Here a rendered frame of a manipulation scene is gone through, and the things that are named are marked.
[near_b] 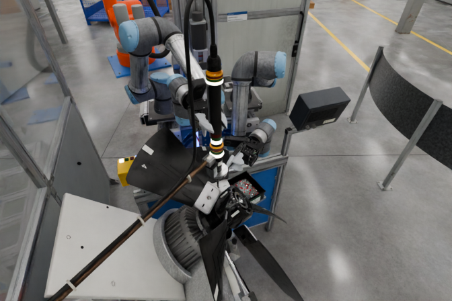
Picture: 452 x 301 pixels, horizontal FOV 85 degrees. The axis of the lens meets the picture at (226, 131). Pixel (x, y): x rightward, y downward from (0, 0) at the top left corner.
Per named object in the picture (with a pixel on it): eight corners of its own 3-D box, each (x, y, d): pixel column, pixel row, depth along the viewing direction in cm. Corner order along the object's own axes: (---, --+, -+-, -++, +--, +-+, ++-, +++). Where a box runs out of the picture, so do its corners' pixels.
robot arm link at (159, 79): (177, 95, 151) (174, 74, 142) (156, 102, 145) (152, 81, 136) (168, 87, 158) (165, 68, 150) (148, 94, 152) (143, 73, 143)
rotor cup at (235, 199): (233, 244, 85) (262, 223, 82) (205, 237, 75) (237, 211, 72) (220, 209, 95) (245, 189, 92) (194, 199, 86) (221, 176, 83)
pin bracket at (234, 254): (213, 265, 95) (231, 252, 93) (210, 252, 99) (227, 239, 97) (224, 269, 98) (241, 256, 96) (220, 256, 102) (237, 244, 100)
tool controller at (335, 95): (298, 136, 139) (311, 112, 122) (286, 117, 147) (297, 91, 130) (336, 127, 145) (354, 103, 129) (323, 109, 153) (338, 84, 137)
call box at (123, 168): (123, 189, 117) (117, 174, 111) (122, 173, 125) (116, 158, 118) (157, 180, 121) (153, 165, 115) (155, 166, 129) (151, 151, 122)
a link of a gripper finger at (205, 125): (214, 144, 72) (205, 126, 78) (214, 128, 68) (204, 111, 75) (204, 147, 71) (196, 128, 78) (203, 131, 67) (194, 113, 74)
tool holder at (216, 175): (215, 187, 79) (214, 165, 73) (198, 177, 83) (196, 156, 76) (231, 169, 85) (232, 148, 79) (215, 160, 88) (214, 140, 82)
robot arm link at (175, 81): (185, 89, 100) (183, 69, 94) (197, 102, 92) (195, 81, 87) (167, 94, 97) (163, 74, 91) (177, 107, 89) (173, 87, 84)
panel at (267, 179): (164, 256, 176) (144, 201, 134) (163, 254, 177) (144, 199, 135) (268, 222, 197) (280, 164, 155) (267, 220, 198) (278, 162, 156)
